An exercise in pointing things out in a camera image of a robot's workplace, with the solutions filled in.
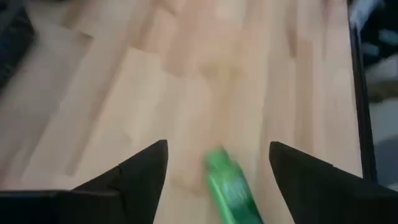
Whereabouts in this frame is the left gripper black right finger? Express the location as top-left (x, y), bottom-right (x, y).
top-left (268, 141), bottom-right (398, 224)

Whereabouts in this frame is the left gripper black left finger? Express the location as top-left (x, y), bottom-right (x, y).
top-left (0, 139), bottom-right (169, 224)

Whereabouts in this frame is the small green plastic bottle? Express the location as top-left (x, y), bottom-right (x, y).
top-left (202, 146), bottom-right (266, 224)

